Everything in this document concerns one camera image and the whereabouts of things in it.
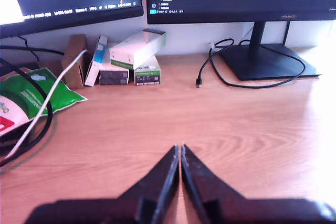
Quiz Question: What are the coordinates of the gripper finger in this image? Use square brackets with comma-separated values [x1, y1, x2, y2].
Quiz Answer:
[25, 144, 180, 224]
[180, 144, 336, 224]

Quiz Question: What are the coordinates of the green foil packet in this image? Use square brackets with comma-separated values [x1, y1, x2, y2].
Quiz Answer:
[0, 67, 88, 154]

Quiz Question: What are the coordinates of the dark brown small box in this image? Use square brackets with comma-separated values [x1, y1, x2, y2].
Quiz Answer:
[99, 62, 130, 86]

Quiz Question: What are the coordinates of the white green small box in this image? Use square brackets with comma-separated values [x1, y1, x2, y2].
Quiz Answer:
[133, 55, 161, 86]

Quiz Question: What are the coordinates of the white teal small box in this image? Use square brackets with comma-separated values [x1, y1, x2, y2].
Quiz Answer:
[84, 34, 108, 87]

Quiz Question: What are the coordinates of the long white box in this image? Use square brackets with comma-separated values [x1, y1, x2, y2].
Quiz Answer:
[109, 28, 166, 70]

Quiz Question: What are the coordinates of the brown cardboard box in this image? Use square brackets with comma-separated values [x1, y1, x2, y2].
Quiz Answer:
[61, 34, 92, 90]

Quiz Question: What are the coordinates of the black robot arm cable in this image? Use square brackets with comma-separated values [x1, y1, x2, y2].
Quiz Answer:
[0, 58, 54, 167]

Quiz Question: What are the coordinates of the black monitor signal cable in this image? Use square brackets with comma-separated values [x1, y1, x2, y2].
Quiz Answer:
[208, 39, 307, 89]

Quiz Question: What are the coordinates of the white cable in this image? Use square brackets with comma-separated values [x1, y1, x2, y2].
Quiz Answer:
[0, 49, 89, 166]

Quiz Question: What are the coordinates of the black desk cable with plug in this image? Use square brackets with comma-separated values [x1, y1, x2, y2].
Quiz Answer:
[195, 38, 235, 89]

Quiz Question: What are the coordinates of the black monitor power cable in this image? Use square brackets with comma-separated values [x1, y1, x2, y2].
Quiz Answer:
[282, 21, 291, 46]

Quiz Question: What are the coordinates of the thin black wall cable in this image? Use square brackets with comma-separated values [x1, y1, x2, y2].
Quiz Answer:
[17, 35, 40, 61]

